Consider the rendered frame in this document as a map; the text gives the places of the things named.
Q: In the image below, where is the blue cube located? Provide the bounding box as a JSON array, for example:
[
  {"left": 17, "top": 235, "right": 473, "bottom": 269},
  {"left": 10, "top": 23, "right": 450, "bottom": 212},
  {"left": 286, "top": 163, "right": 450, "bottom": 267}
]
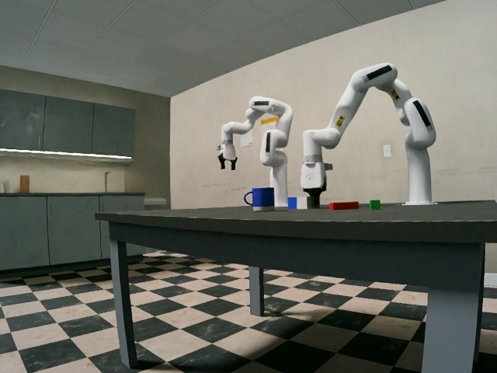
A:
[{"left": 288, "top": 197, "right": 297, "bottom": 209}]

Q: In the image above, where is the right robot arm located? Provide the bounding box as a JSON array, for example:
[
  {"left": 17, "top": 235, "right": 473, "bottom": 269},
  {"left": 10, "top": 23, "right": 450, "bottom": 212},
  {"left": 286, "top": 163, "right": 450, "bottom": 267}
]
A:
[{"left": 221, "top": 96, "right": 293, "bottom": 207}]

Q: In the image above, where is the red rectangular block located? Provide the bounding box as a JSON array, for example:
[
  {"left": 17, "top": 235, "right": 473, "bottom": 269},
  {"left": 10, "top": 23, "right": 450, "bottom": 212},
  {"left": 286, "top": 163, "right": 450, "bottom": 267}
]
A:
[{"left": 330, "top": 201, "right": 359, "bottom": 211}]

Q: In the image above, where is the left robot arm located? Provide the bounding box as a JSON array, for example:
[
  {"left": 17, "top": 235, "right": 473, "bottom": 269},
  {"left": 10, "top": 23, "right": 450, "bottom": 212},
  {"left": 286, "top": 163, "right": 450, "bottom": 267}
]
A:
[{"left": 302, "top": 63, "right": 436, "bottom": 204}]

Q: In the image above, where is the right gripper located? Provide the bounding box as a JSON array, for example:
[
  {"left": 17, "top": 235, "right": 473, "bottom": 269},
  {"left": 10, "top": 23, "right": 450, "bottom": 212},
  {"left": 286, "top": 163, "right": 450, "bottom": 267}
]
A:
[{"left": 218, "top": 144, "right": 238, "bottom": 170}]

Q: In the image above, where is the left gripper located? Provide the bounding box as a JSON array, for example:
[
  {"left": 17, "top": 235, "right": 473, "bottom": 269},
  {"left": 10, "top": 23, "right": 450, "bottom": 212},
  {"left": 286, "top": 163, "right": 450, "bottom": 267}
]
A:
[{"left": 301, "top": 162, "right": 327, "bottom": 207}]

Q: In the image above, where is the blue mug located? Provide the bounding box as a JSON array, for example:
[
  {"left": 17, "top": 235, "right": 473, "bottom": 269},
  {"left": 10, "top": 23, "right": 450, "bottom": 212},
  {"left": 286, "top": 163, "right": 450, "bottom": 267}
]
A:
[{"left": 244, "top": 187, "right": 275, "bottom": 212}]

